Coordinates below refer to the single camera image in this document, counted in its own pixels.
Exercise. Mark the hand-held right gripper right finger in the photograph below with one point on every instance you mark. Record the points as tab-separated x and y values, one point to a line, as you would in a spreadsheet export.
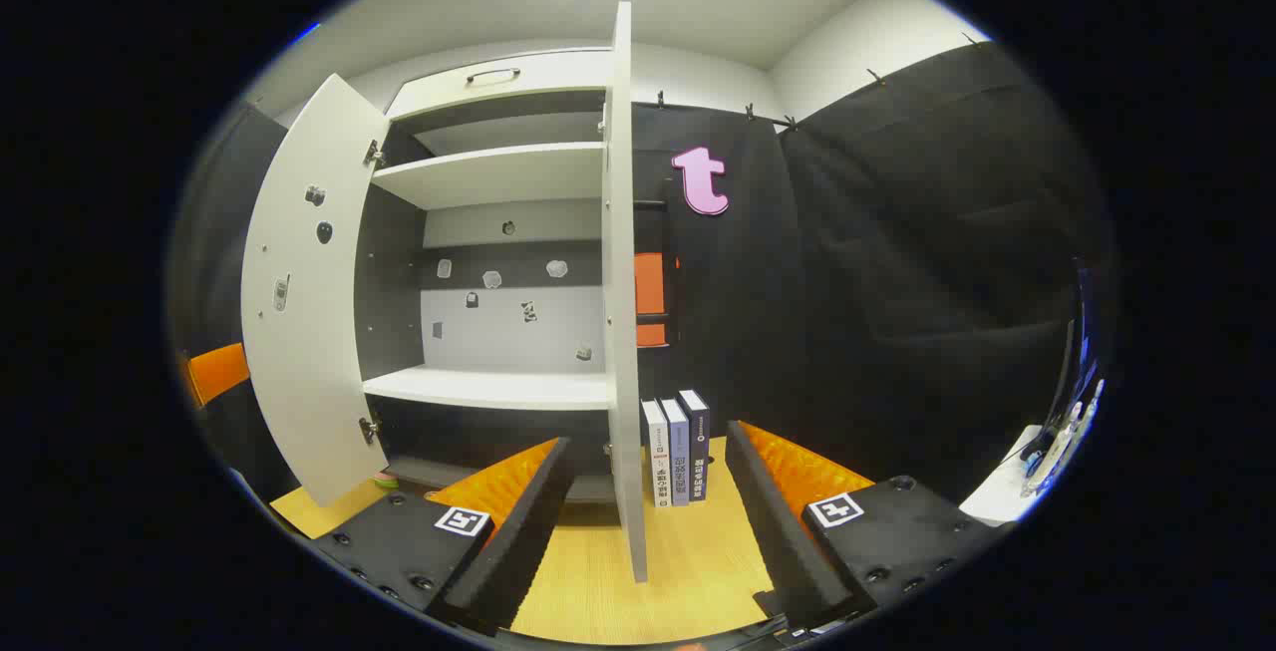
778	531

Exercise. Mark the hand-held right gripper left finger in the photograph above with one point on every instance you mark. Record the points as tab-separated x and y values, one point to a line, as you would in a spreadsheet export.
518	541

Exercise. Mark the white cabinet door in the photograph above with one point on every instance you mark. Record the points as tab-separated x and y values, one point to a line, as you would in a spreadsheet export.
623	332
309	332

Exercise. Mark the dark navy book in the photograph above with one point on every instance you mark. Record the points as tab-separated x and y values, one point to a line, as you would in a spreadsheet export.
697	442

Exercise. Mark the pale grey book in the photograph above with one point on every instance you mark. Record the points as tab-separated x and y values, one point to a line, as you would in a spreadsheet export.
676	452

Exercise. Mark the small green pink object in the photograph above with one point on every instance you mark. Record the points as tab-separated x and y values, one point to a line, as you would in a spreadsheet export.
386	481

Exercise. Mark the black backdrop cloth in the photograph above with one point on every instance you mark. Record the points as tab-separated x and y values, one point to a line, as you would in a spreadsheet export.
897	282

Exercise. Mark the clear slim bottle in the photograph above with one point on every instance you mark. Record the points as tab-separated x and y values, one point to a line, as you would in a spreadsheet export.
1072	432
1095	407

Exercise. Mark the white cabinet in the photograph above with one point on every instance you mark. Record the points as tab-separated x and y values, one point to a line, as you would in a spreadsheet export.
498	172

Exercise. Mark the white cabinet drawer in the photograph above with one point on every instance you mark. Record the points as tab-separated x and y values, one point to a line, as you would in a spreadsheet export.
558	73

